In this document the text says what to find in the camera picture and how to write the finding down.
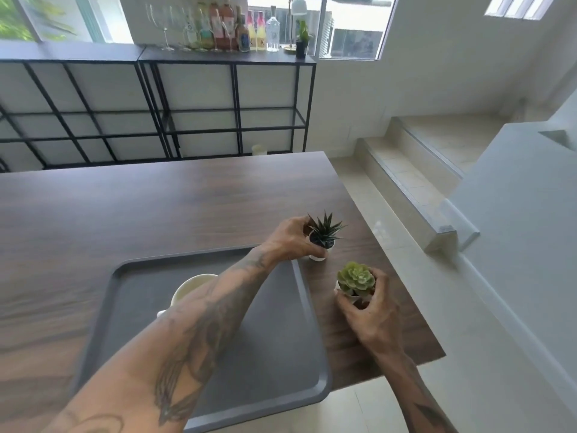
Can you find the person's left hand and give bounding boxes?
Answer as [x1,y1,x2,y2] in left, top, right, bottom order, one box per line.
[264,216,327,265]

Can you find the person's right hand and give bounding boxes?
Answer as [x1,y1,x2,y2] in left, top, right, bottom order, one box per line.
[336,268,402,353]

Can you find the spiky succulent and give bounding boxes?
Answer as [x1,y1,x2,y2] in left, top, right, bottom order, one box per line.
[305,211,349,263]

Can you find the rosette succulent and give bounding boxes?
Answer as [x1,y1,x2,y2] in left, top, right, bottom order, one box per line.
[334,261,377,310]

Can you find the person's right forearm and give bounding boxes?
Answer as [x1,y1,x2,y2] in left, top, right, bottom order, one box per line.
[372,338,459,433]

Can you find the person's left forearm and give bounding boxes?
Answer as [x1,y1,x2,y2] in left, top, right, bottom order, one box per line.
[43,245,280,433]

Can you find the grey serving tray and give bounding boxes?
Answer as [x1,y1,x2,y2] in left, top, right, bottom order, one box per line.
[72,244,333,433]

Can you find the cream ceramic cup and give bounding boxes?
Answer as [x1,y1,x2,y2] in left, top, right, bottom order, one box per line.
[157,273,220,319]

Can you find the tiled stair steps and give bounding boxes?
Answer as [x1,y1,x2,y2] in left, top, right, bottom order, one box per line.
[355,113,505,254]

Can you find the black metal shelf unit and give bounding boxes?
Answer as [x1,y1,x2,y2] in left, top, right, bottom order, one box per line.
[137,45,317,159]
[0,42,171,173]

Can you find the green plant in black pot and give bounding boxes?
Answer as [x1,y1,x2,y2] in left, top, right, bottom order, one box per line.
[295,20,314,60]

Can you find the white framed window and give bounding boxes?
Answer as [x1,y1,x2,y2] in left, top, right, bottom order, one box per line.
[247,0,400,62]

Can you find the small clear wine glass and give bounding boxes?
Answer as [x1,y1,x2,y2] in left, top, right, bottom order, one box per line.
[221,18,239,53]

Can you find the row of glass bottles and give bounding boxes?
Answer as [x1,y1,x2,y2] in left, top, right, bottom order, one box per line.
[182,0,282,53]

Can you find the white table lamp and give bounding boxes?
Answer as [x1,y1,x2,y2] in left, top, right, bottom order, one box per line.
[283,0,308,54]

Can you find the large clear wine glass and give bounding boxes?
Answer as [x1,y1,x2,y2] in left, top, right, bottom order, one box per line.
[145,3,177,53]

